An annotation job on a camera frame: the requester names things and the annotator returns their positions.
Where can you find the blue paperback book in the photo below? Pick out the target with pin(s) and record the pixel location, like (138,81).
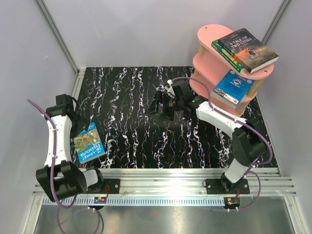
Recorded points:
(232,89)

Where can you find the aluminium rail frame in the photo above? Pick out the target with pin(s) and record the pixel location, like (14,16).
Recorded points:
(147,33)

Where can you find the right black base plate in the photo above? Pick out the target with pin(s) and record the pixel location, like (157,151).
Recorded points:
(216,186)

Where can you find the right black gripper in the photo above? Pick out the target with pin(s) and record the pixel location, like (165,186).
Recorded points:
(153,107)

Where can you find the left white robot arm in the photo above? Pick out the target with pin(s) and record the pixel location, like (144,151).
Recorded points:
(60,178)

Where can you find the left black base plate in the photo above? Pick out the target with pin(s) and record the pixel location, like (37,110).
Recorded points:
(109,185)

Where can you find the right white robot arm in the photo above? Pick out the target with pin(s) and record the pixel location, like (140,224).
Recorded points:
(248,143)

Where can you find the slotted cable duct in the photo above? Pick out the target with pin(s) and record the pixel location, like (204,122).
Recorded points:
(149,201)

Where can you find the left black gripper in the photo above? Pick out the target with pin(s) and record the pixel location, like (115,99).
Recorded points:
(82,123)

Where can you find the black marble pattern mat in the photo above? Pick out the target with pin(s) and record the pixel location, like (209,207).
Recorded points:
(115,99)

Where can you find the pink three-tier shelf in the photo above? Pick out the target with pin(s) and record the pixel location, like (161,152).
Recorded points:
(210,67)

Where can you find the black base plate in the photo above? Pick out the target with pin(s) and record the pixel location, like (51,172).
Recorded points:
(216,186)
(109,185)

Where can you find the green 104-storey treehouse book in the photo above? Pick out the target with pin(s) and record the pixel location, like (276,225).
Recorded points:
(231,60)

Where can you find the blue 26-storey treehouse book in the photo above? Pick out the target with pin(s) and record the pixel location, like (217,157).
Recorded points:
(88,144)

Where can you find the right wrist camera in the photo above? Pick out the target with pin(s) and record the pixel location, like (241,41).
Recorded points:
(169,88)

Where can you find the dark Tale of Two Cities book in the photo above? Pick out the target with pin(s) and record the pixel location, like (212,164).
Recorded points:
(247,50)

